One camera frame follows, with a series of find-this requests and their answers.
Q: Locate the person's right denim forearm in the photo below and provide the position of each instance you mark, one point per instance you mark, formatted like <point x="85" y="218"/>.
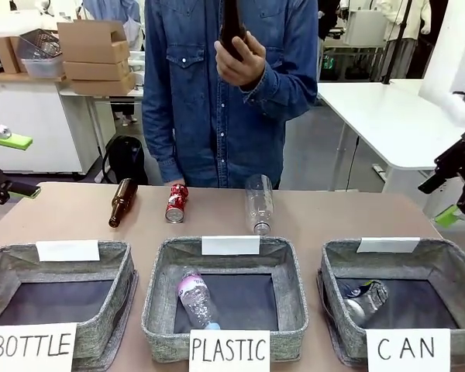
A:
<point x="157" y="128"/>

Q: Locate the small cardboard box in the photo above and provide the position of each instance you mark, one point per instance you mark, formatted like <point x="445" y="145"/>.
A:
<point x="8" y="54"/>

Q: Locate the dark glass bottle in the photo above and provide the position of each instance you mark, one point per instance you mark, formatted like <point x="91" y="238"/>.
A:
<point x="232" y="27"/>

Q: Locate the grey fabric basket bottle label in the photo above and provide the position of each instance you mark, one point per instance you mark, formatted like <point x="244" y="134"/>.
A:
<point x="116" y="271"/>

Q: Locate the clear plastic bottle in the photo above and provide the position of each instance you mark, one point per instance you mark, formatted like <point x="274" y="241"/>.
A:
<point x="259" y="205"/>

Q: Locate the blank white card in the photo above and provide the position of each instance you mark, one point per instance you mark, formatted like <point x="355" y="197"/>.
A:
<point x="67" y="250"/>
<point x="230" y="245"/>
<point x="387" y="245"/>

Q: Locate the person's left denim forearm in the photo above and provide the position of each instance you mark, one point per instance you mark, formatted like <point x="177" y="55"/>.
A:
<point x="286" y="91"/>

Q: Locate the grey fabric basket can label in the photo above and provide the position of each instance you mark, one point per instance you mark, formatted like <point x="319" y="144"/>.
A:
<point x="457" y="267"/>

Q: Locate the brown glass bottle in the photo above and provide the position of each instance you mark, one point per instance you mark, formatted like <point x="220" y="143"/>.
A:
<point x="122" y="201"/>

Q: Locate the black backpack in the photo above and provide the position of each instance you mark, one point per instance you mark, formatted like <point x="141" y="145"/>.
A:
<point x="124" y="160"/>

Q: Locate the white office table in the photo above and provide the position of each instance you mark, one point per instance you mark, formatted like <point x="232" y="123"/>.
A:
<point x="387" y="124"/>

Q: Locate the black tripod pole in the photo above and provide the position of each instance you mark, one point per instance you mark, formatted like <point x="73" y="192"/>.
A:
<point x="397" y="38"/>

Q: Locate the open cardboard box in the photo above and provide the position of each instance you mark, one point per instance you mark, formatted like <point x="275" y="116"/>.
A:
<point x="91" y="40"/>

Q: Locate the crushed pink-label plastic bottle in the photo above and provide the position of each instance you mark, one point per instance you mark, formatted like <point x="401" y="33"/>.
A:
<point x="197" y="298"/>

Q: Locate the white cabinet desk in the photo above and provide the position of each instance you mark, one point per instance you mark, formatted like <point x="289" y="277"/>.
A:
<point x="42" y="116"/>

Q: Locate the crushed silver blue can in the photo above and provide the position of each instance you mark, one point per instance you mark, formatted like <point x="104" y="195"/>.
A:
<point x="366" y="298"/>

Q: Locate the person in denim shirt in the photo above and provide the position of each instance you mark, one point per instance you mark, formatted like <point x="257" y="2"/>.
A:
<point x="201" y="116"/>

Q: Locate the paper sign reading plastic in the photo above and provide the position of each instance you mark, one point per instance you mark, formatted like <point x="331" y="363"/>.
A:
<point x="229" y="350"/>

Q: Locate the white machine box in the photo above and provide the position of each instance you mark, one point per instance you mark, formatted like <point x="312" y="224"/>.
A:
<point x="366" y="27"/>

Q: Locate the flat closed cardboard box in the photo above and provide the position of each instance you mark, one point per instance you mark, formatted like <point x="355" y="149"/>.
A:
<point x="97" y="69"/>
<point x="102" y="84"/>

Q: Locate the clear plastic storage tub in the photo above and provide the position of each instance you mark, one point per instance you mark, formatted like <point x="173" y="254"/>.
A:
<point x="42" y="62"/>

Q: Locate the person's left hand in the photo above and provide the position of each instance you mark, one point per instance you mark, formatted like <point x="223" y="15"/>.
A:
<point x="238" y="64"/>

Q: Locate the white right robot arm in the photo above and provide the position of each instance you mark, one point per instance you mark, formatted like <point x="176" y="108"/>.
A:
<point x="459" y="110"/>

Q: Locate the grey fabric basket plastic label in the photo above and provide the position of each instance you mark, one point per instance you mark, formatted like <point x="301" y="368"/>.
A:
<point x="162" y="279"/>

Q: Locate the paper sign reading can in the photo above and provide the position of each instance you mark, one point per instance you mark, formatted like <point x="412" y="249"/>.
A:
<point x="407" y="348"/>

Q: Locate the white power strip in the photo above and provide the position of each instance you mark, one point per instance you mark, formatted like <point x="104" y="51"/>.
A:
<point x="379" y="168"/>

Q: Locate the paper sign reading bottle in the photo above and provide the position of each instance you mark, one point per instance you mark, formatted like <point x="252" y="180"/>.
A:
<point x="33" y="346"/>

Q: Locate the crushed red soda can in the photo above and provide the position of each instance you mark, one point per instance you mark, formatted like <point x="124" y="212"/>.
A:
<point x="176" y="205"/>

